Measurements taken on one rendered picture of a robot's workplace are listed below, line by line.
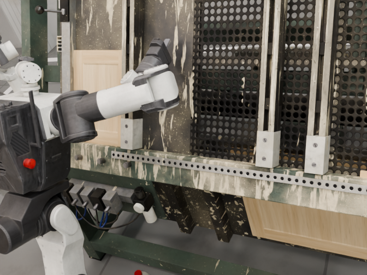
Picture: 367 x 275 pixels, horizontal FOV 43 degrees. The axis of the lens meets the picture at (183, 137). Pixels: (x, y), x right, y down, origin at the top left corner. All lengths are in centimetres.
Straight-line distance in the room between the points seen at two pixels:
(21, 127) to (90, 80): 66
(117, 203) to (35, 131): 64
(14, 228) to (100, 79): 77
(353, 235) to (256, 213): 42
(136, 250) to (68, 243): 82
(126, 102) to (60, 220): 54
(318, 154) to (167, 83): 55
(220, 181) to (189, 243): 102
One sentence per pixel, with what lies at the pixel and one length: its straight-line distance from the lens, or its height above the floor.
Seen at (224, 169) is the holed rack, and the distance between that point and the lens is 172.
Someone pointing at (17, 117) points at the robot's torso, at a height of 137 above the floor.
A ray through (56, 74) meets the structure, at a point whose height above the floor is 111.
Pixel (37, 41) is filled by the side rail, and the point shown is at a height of 126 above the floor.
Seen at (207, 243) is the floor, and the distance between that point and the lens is 268.
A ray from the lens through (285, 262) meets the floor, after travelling 252.
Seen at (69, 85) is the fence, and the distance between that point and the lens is 215.
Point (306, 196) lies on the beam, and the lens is 164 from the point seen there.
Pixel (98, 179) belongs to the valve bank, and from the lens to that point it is 212.
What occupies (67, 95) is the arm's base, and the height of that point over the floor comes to 138.
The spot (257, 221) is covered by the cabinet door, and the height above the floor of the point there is 37.
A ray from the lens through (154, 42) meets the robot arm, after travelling 175.
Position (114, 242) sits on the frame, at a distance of 264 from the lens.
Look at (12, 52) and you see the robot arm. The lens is 193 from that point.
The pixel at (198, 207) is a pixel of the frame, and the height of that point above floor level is 36.
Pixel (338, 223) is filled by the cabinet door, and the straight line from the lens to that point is 206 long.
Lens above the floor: 202
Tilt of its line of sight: 36 degrees down
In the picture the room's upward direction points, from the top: 19 degrees counter-clockwise
